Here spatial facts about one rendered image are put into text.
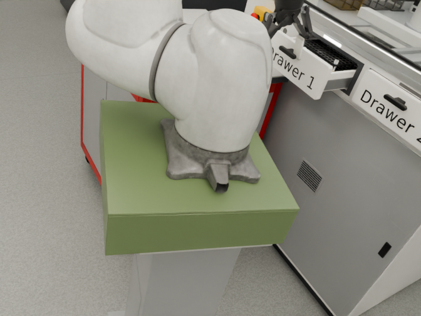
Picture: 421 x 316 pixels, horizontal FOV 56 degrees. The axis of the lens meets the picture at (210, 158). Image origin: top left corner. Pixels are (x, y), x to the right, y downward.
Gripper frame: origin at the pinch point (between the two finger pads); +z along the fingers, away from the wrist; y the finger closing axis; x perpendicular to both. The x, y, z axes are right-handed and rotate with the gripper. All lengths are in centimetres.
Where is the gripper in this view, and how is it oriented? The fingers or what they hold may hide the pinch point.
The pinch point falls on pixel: (279, 60)
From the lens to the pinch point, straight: 121.1
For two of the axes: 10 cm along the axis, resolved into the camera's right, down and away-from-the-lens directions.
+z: -0.3, 7.1, 7.0
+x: -5.0, -6.2, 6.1
